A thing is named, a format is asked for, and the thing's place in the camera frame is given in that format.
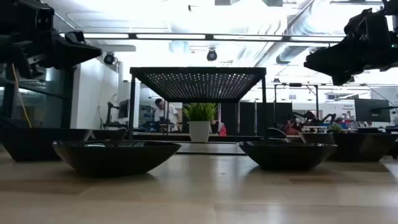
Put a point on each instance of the person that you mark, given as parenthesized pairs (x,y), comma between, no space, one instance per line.
(166,115)

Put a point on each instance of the small black monitor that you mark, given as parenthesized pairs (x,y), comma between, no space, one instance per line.
(123,109)

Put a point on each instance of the black perforated metal shelf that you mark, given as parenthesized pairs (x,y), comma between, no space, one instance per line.
(199,70)

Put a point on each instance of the long overhead light bar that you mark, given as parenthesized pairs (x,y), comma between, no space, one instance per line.
(210,37)

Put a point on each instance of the deep black square plate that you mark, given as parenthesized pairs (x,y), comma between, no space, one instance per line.
(360,149)
(40,146)

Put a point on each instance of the black framed glass partition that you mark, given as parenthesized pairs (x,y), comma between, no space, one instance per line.
(46,102)

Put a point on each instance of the large black monitor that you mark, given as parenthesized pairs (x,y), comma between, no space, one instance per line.
(371,110)

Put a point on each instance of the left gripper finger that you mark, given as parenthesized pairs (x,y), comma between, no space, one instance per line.
(75,36)
(74,53)

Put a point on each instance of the black metal gantry frame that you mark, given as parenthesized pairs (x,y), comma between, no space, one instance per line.
(295,84)

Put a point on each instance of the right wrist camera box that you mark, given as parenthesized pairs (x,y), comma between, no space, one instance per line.
(367,23)

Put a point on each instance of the black partition panels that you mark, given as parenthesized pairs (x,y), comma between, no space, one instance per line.
(248,118)

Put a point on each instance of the small green desk plant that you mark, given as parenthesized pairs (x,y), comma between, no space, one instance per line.
(335,128)

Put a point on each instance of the black leaf-shaped plate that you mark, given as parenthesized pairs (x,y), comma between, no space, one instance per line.
(286,158)
(115,161)

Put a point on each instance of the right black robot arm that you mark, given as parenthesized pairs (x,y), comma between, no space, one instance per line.
(393,31)

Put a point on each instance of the green plant in white pot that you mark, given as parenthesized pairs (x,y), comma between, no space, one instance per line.
(199,130)

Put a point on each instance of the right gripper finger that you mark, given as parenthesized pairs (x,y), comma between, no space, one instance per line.
(335,57)
(342,77)

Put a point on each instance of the round black ceiling lamp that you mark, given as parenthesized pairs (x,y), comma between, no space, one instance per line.
(211,55)
(109,58)

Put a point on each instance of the black monitor stand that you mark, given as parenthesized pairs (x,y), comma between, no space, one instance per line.
(109,112)

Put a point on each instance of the black metal table frame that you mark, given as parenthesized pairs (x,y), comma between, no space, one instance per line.
(155,137)

